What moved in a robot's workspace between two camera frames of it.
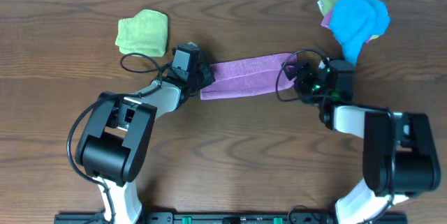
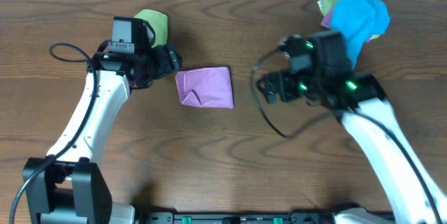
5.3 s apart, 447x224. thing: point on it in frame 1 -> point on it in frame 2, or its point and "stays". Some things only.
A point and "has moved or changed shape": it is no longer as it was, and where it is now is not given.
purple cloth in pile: x=325 y=20 stays
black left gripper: x=204 y=76 -> x=167 y=62
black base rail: x=251 y=218 stays
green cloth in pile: x=327 y=3 stays
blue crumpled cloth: x=357 y=17 stays
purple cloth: x=246 y=76 has moved or changed shape
